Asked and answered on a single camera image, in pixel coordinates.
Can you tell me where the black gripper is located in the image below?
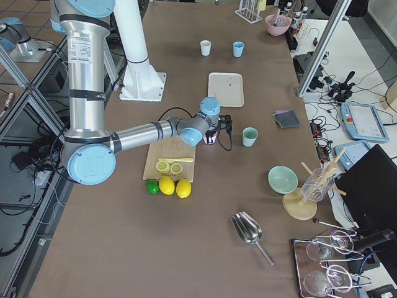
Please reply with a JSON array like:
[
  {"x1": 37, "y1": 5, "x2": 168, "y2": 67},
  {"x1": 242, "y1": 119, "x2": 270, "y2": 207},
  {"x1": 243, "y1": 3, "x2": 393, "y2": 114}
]
[{"x1": 207, "y1": 114, "x2": 233, "y2": 144}]

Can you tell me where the wooden cup stand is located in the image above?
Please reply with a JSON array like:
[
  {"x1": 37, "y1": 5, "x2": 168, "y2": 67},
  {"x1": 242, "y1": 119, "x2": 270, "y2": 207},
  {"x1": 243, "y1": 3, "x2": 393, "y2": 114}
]
[{"x1": 282, "y1": 149, "x2": 347, "y2": 220}]

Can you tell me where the pink bowl with ice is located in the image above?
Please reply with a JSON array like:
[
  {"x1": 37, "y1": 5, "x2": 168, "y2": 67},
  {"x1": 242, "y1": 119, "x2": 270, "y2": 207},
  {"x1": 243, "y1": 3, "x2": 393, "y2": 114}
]
[{"x1": 265, "y1": 14, "x2": 292, "y2": 36}]

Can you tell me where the pink plastic cup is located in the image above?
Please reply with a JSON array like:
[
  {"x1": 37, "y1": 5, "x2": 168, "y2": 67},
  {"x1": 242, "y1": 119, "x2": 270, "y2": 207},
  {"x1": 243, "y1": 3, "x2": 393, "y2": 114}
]
[{"x1": 203, "y1": 130, "x2": 218, "y2": 145}]

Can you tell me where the lemon half lower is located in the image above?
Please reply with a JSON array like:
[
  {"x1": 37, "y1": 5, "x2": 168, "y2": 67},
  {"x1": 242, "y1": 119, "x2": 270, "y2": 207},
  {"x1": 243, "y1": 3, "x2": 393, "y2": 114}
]
[{"x1": 156, "y1": 160, "x2": 171, "y2": 174}]

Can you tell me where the blue teach pendant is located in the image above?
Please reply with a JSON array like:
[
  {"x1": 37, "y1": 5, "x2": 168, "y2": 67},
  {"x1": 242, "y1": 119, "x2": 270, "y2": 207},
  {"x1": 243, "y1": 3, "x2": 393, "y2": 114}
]
[
  {"x1": 340, "y1": 102, "x2": 390, "y2": 143},
  {"x1": 334, "y1": 140, "x2": 371, "y2": 171}
]

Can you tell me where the metal ice scoop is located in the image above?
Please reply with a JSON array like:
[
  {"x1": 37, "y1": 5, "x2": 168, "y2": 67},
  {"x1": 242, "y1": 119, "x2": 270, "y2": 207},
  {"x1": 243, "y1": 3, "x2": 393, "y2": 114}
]
[{"x1": 231, "y1": 211, "x2": 275, "y2": 266}]

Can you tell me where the cream rabbit serving tray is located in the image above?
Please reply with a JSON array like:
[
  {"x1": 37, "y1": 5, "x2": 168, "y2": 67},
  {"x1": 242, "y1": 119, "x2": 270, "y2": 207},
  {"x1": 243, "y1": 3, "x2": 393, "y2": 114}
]
[{"x1": 207, "y1": 72, "x2": 244, "y2": 107}]

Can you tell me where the green plastic cup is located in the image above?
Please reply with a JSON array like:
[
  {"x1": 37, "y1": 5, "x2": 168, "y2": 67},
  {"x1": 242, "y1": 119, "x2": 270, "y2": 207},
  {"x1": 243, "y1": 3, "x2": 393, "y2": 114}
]
[{"x1": 242, "y1": 127, "x2": 258, "y2": 147}]

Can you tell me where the black monitor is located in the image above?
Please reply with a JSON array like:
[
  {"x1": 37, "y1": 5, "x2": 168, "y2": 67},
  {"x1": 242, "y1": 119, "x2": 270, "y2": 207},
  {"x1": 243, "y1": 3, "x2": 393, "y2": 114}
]
[{"x1": 336, "y1": 145, "x2": 396, "y2": 231}]

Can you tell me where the wooden cutting board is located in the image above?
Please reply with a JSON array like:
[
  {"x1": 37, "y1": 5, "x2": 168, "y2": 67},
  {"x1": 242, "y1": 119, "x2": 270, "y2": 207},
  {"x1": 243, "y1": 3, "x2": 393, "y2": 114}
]
[{"x1": 143, "y1": 135, "x2": 196, "y2": 183}]

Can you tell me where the clear textured glass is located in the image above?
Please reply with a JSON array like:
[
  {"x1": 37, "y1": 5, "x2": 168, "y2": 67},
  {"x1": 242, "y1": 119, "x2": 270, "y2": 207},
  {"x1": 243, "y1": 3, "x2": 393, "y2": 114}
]
[{"x1": 301, "y1": 168, "x2": 334, "y2": 202}]

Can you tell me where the green lime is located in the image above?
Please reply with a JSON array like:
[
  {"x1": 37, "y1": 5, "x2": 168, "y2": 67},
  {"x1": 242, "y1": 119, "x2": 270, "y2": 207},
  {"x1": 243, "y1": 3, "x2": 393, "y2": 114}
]
[{"x1": 146, "y1": 180, "x2": 160, "y2": 194}]

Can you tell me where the yellow plastic knife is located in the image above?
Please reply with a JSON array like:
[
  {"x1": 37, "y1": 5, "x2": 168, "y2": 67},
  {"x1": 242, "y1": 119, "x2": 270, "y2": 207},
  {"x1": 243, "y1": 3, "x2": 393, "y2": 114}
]
[{"x1": 158, "y1": 158, "x2": 194, "y2": 163}]

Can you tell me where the whole yellow lemon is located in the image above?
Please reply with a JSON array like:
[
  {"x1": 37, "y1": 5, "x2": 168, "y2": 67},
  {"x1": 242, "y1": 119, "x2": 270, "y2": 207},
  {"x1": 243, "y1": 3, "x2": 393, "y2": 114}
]
[
  {"x1": 158, "y1": 176, "x2": 175, "y2": 196},
  {"x1": 176, "y1": 179, "x2": 192, "y2": 199}
]

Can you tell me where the green plastic bowl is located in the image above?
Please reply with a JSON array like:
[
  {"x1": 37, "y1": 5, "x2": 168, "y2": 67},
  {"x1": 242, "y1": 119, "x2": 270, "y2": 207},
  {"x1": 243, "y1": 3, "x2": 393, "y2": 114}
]
[{"x1": 268, "y1": 166, "x2": 298, "y2": 194}]

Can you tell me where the cream white plastic cup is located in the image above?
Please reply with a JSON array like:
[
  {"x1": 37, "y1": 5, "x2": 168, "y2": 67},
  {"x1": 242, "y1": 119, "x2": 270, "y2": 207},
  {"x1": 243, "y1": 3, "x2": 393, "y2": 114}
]
[{"x1": 200, "y1": 40, "x2": 212, "y2": 56}]

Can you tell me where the white wire rack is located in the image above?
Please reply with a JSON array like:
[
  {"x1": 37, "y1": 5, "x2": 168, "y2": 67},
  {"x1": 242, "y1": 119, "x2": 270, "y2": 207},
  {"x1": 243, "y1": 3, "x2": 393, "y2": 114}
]
[{"x1": 234, "y1": 0, "x2": 263, "y2": 24}]

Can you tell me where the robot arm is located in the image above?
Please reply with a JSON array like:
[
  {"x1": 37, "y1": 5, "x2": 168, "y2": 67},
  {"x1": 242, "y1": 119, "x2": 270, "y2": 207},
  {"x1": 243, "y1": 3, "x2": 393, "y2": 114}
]
[{"x1": 50, "y1": 1, "x2": 232, "y2": 185}]

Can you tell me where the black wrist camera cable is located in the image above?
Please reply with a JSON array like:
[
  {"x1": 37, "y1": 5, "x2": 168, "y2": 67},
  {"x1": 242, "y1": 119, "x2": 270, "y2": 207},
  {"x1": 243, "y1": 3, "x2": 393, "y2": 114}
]
[{"x1": 158, "y1": 107, "x2": 233, "y2": 152}]

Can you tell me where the lemon half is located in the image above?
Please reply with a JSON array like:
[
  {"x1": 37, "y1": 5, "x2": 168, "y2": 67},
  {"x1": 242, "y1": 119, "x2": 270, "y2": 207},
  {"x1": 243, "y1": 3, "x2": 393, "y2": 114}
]
[
  {"x1": 170, "y1": 163, "x2": 183, "y2": 175},
  {"x1": 156, "y1": 160, "x2": 171, "y2": 174}
]

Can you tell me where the light blue plastic cup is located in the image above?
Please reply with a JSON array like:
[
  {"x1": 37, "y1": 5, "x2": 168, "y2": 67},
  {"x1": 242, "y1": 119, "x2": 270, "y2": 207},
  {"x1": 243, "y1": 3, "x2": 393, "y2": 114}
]
[{"x1": 233, "y1": 41, "x2": 244, "y2": 58}]

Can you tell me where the black mirror tray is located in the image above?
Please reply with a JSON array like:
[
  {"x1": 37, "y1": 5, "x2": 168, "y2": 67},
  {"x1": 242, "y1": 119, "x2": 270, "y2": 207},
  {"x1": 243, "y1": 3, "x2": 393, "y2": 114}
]
[{"x1": 292, "y1": 239, "x2": 372, "y2": 297}]

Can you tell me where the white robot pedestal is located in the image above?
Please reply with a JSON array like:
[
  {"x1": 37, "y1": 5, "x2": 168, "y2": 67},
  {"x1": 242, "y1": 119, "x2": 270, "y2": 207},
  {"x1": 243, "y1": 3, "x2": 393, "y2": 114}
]
[{"x1": 114, "y1": 0, "x2": 166, "y2": 102}]

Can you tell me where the aluminium frame post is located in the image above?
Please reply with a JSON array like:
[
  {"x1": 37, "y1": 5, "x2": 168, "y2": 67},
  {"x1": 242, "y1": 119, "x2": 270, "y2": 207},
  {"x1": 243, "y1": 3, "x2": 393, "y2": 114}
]
[{"x1": 297, "y1": 0, "x2": 351, "y2": 99}]

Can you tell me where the grey folded cloth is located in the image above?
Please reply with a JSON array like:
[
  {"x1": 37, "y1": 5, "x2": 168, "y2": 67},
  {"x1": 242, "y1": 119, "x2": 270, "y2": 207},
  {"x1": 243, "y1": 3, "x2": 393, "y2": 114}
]
[{"x1": 272, "y1": 109, "x2": 301, "y2": 129}]

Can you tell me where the wine glass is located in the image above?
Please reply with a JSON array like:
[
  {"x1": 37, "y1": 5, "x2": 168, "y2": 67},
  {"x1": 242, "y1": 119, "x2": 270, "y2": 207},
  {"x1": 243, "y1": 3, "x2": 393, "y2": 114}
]
[
  {"x1": 306, "y1": 230, "x2": 354, "y2": 261},
  {"x1": 303, "y1": 264, "x2": 353, "y2": 297}
]

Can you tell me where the lemon half upper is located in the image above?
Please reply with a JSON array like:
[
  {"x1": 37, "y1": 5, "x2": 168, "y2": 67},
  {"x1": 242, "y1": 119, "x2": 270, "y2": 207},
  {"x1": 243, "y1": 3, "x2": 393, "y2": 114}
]
[{"x1": 170, "y1": 163, "x2": 183, "y2": 175}]

